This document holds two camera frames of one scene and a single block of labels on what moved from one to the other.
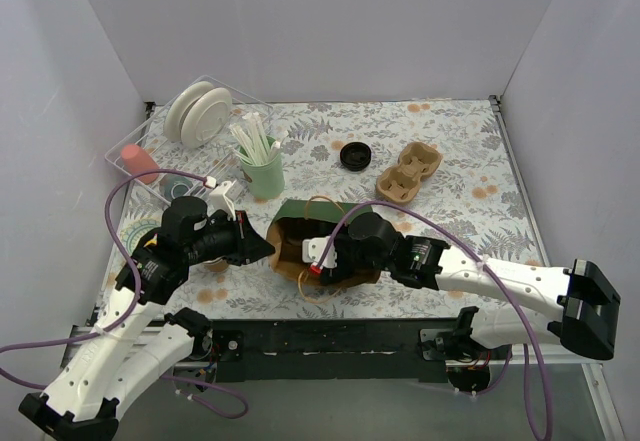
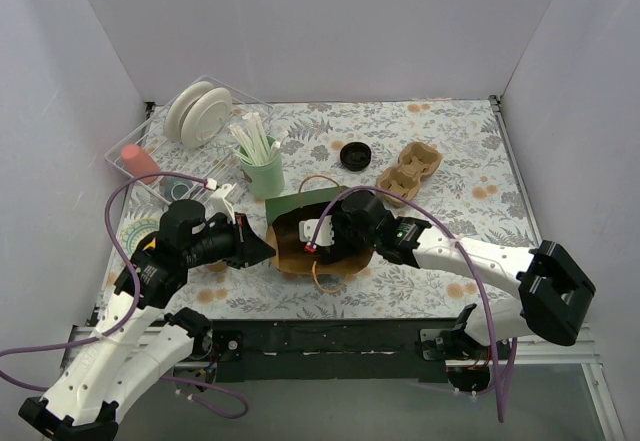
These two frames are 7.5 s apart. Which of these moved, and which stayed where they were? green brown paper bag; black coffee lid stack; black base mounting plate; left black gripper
Moved: green brown paper bag
Stayed: black coffee lid stack; left black gripper; black base mounting plate
